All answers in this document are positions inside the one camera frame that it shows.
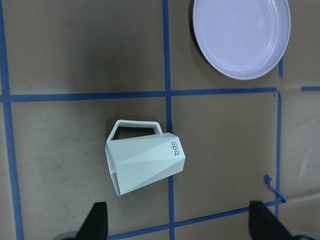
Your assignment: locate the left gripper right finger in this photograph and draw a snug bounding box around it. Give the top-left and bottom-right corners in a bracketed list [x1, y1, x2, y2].
[248, 201, 295, 240]

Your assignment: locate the white faceted mug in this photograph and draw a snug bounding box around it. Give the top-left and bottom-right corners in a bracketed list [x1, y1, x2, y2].
[105, 119, 186, 197]

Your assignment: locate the lavender plate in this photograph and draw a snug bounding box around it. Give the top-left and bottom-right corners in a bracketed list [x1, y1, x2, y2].
[192, 0, 291, 81]

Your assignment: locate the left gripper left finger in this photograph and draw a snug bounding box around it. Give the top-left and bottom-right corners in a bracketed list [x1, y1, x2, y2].
[76, 202, 109, 240]

